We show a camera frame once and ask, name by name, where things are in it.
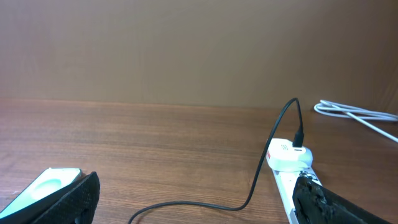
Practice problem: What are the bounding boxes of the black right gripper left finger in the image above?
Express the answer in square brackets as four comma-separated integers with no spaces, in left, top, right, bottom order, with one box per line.
[1,171,100,224]

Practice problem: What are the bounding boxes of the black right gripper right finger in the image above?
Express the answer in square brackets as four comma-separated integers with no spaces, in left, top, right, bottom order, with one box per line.
[292,176,389,224]

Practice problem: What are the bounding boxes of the black USB charging cable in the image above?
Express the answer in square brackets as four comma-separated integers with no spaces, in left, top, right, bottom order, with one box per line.
[127,97,305,224]

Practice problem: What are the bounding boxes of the white USB charger adapter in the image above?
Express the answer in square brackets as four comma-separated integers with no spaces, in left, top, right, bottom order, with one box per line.
[266,138,313,172]

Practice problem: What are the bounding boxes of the white power strip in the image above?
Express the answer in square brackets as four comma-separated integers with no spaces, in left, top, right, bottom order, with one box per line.
[272,167,322,224]

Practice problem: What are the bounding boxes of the white power strip cord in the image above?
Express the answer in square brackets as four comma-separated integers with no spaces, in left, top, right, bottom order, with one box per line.
[313,99,398,144]

